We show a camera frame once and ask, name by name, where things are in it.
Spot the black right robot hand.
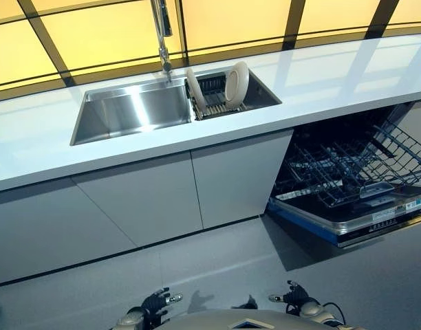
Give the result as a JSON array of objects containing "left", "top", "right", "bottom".
[{"left": 268, "top": 280, "right": 318, "bottom": 316}]

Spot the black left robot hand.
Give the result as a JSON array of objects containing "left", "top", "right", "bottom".
[{"left": 141, "top": 287, "right": 184, "bottom": 319}]

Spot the cream round ceramic plate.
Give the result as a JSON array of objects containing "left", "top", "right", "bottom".
[
  {"left": 186, "top": 67, "right": 205, "bottom": 114},
  {"left": 224, "top": 61, "right": 250, "bottom": 110}
]

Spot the open dishwasher door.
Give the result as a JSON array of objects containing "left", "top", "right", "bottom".
[{"left": 267, "top": 184, "right": 421, "bottom": 249}]

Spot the grey robot torso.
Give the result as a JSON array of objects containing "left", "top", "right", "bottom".
[{"left": 169, "top": 309, "right": 321, "bottom": 330}]

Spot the stainless steel sink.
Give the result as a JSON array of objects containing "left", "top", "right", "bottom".
[{"left": 69, "top": 67, "right": 283, "bottom": 146}]

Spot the black sink drying rack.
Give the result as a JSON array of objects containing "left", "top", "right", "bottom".
[{"left": 184, "top": 74, "right": 258, "bottom": 121}]

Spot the chrome kitchen faucet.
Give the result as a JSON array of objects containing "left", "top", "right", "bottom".
[{"left": 150, "top": 0, "right": 173, "bottom": 83}]

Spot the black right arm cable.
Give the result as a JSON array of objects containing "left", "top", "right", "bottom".
[{"left": 322, "top": 301, "right": 345, "bottom": 326}]

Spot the black window frame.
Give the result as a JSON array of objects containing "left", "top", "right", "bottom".
[{"left": 0, "top": 0, "right": 421, "bottom": 94}]

